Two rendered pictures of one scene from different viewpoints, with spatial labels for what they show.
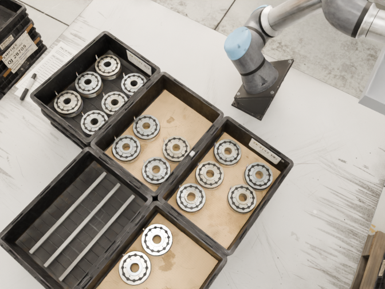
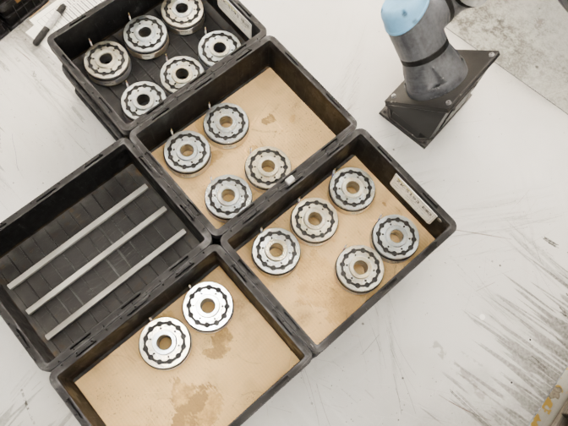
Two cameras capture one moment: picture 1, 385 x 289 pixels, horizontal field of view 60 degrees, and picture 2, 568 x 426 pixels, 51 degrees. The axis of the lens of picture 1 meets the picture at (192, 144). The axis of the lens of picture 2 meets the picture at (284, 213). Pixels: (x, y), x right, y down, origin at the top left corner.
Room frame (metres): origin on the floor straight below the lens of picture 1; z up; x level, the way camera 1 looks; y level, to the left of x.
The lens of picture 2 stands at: (-0.04, -0.08, 2.08)
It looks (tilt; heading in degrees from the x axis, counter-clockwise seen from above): 71 degrees down; 10
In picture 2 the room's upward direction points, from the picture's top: 10 degrees clockwise
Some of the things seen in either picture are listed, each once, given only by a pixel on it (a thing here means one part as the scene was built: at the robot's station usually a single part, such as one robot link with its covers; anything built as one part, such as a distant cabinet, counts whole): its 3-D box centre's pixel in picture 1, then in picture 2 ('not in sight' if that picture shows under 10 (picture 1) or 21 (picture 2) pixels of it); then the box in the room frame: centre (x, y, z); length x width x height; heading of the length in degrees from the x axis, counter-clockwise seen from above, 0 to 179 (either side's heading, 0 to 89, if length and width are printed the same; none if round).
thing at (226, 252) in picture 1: (227, 180); (339, 234); (0.34, -0.14, 0.92); 0.40 x 0.30 x 0.02; 150
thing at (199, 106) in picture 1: (160, 136); (245, 142); (0.49, 0.12, 0.87); 0.40 x 0.30 x 0.11; 150
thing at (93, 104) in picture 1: (100, 91); (161, 51); (0.64, 0.38, 0.87); 0.40 x 0.30 x 0.11; 150
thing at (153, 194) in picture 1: (159, 129); (244, 132); (0.49, 0.12, 0.92); 0.40 x 0.30 x 0.02; 150
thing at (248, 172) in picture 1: (258, 175); (395, 237); (0.40, -0.25, 0.86); 0.10 x 0.10 x 0.01
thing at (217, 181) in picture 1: (209, 174); (314, 219); (0.38, -0.08, 0.86); 0.10 x 0.10 x 0.01
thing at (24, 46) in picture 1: (19, 51); not in sight; (1.08, 1.04, 0.41); 0.31 x 0.02 x 0.16; 159
